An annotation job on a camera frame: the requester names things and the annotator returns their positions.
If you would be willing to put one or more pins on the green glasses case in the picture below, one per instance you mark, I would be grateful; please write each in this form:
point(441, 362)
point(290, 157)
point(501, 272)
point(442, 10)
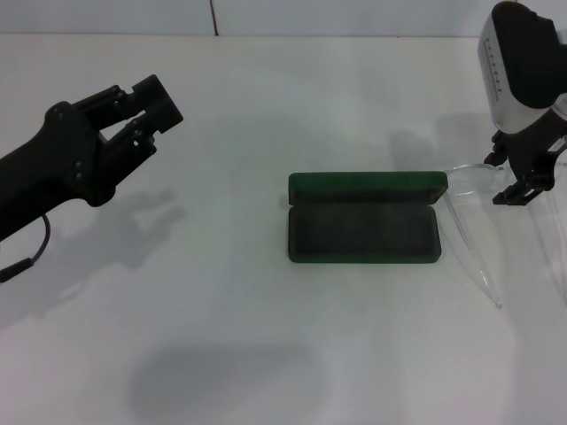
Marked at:
point(363, 221)

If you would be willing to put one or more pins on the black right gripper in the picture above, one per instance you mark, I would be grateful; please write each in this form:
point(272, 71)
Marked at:
point(538, 137)

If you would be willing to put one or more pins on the clear transparent glasses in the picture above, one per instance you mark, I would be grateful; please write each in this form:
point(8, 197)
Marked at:
point(469, 179)

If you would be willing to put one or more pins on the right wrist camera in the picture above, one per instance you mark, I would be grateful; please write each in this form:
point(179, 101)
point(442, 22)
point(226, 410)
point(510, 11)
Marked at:
point(522, 66)

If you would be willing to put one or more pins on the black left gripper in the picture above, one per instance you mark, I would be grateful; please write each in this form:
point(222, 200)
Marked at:
point(48, 168)

